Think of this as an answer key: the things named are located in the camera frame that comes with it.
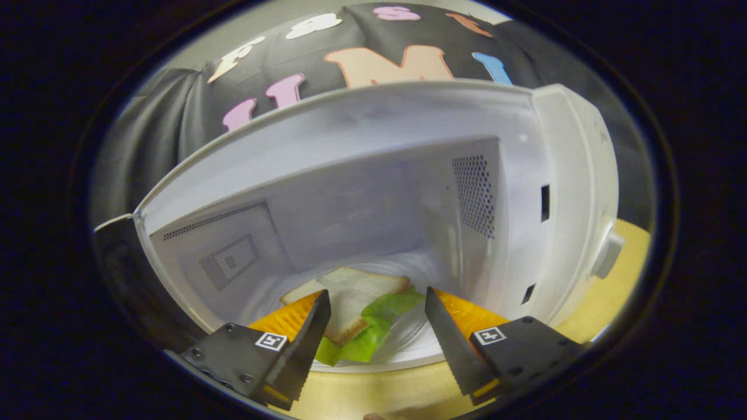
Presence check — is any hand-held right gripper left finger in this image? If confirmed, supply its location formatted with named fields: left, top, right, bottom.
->
left=180, top=289, right=331, bottom=411

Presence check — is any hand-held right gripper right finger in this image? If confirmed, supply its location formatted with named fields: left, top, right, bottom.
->
left=424, top=286, right=584, bottom=406

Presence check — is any lettuce sandwich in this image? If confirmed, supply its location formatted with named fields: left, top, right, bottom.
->
left=280, top=267, right=425, bottom=367

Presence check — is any white microwave oven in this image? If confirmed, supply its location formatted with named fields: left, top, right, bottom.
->
left=93, top=79, right=625, bottom=374

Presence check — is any glass microwave turntable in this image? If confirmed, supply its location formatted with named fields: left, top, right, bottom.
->
left=257, top=251, right=462, bottom=358

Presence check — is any black backdrop cloth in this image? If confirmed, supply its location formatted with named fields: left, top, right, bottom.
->
left=90, top=3, right=654, bottom=234

